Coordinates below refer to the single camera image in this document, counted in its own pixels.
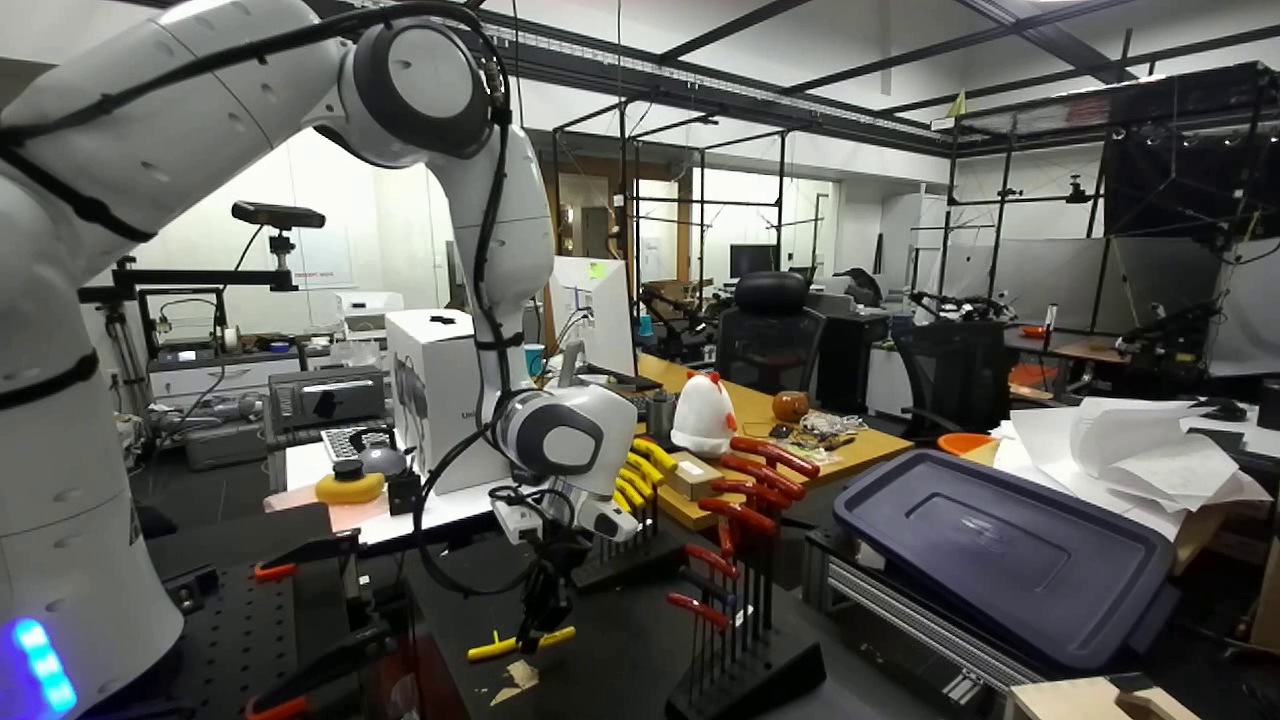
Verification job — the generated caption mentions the black curtain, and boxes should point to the black curtain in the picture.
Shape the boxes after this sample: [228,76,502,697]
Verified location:
[1101,72,1280,259]

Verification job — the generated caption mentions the wooden desk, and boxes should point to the wooden desk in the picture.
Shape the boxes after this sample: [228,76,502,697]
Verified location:
[635,348,921,534]

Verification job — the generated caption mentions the torn beige paper scrap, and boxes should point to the torn beige paper scrap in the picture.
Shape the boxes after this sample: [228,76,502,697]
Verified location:
[482,651,549,711]

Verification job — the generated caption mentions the red T-handle hex wrench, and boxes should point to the red T-handle hex wrench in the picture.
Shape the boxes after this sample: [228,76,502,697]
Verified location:
[680,541,743,676]
[659,589,736,690]
[701,487,784,662]
[714,470,806,651]
[710,449,802,634]

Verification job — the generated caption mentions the black office chair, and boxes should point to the black office chair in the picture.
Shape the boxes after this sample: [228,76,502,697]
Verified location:
[888,313,1016,439]
[710,269,828,398]

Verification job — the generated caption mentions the small dark monitor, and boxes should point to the small dark monitor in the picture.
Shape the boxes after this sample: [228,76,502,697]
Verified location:
[723,239,784,284]

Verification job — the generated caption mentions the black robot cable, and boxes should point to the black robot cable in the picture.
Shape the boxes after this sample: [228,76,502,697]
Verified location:
[0,0,593,603]

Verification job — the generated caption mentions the dark blue bin lid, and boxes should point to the dark blue bin lid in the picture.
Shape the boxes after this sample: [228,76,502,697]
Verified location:
[828,443,1183,679]

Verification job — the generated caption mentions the white paper sheets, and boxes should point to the white paper sheets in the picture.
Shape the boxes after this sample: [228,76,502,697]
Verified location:
[987,393,1271,520]

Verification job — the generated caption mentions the large white cardboard box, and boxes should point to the large white cardboard box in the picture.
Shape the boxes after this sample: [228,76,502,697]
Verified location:
[384,302,517,499]

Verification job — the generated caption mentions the black overhead truss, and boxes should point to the black overhead truss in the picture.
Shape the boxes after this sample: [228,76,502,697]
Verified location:
[463,0,1280,174]

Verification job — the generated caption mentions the white side table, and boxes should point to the white side table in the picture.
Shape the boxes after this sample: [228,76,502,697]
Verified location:
[261,437,513,553]

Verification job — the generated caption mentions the white box with print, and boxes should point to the white box with print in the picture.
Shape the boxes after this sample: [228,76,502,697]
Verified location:
[544,251,639,380]

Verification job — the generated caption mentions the black stand holding yellow wrenches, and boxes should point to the black stand holding yellow wrenches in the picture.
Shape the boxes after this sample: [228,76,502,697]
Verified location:
[572,511,690,597]

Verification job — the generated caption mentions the black orange bar clamp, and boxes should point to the black orange bar clamp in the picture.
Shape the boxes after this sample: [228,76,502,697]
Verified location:
[239,621,407,720]
[248,528,365,592]

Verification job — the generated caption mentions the rack of red-handled tools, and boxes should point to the rack of red-handled tools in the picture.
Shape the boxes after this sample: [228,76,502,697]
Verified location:
[728,432,823,630]

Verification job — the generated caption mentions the brown ball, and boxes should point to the brown ball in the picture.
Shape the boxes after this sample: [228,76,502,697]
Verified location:
[767,385,816,426]

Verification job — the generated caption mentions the white lab device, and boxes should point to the white lab device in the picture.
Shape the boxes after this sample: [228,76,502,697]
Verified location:
[328,289,407,345]

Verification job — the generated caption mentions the small brown cardboard box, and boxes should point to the small brown cardboard box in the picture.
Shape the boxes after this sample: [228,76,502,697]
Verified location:
[666,449,728,492]

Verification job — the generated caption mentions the black equipment box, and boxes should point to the black equipment box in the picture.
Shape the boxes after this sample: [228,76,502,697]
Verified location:
[265,363,397,439]

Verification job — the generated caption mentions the white plush chicken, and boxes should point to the white plush chicken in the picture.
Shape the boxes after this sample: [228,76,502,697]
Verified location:
[664,363,743,459]

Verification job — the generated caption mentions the black camera on stand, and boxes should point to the black camera on stand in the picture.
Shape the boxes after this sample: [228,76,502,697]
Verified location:
[222,196,331,297]

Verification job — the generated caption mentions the yellow tape roll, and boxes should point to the yellow tape roll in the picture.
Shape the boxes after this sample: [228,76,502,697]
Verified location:
[310,462,393,508]

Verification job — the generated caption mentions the orange bowl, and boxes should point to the orange bowl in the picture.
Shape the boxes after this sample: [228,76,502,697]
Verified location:
[930,422,998,459]

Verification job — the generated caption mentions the small black block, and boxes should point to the small black block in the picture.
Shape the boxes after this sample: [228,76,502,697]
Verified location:
[384,462,429,520]

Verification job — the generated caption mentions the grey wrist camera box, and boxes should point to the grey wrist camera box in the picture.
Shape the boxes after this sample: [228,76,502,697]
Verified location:
[486,483,552,548]

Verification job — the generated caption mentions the black stand holding red wrenches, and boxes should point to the black stand holding red wrenches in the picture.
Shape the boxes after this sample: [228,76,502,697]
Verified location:
[664,614,830,720]

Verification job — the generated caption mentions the grey round device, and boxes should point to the grey round device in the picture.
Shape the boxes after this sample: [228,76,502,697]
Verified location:
[314,419,407,483]

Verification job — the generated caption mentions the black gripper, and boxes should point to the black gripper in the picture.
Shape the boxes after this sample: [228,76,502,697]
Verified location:
[519,520,593,644]

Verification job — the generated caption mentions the black cylinder speaker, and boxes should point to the black cylinder speaker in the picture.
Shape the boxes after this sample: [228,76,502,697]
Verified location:
[643,385,680,439]

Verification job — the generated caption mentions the beige cardboard box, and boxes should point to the beige cardboard box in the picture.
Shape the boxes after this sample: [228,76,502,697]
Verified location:
[1002,669,1202,720]

